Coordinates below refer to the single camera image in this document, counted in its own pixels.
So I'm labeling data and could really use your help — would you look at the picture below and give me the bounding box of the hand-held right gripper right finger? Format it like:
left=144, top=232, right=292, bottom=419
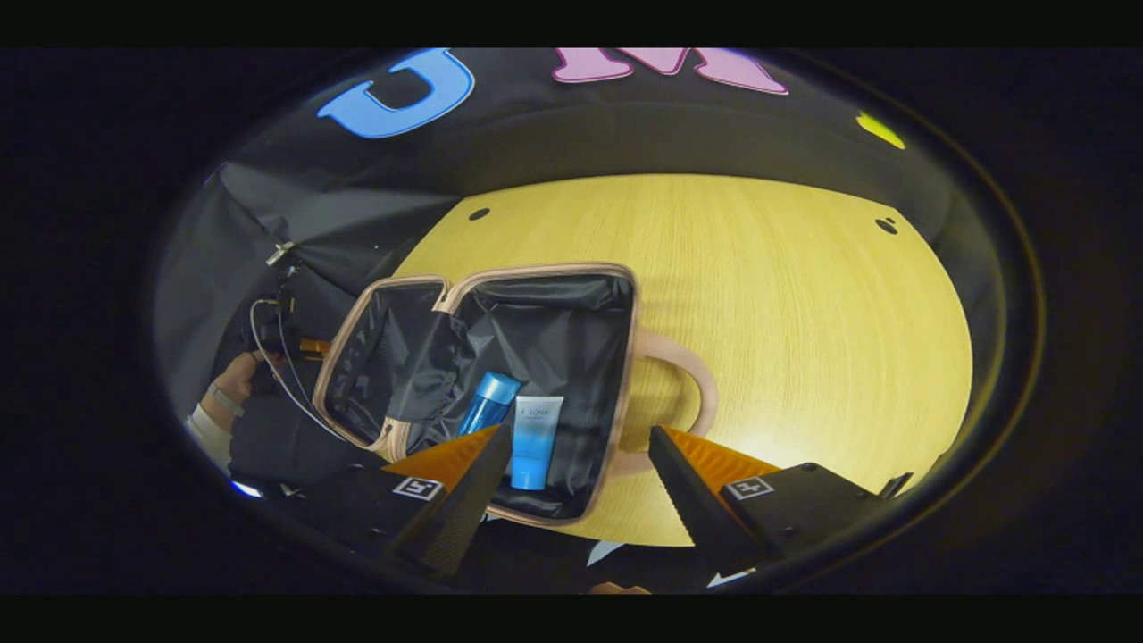
left=647, top=425, right=914, bottom=576

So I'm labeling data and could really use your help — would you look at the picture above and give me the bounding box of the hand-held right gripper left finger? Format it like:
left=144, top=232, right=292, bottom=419
left=266, top=424, right=515, bottom=579

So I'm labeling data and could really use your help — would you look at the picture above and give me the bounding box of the black backdrop cloth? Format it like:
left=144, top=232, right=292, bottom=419
left=156, top=49, right=983, bottom=403

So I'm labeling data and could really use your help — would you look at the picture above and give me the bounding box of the blue bottle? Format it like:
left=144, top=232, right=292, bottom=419
left=457, top=371, right=524, bottom=438

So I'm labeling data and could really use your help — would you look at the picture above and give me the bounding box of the white and blue tube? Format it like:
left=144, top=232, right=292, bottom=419
left=510, top=395, right=566, bottom=492

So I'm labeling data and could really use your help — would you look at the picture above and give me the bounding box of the white cable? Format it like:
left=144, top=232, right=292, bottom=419
left=248, top=298, right=351, bottom=444

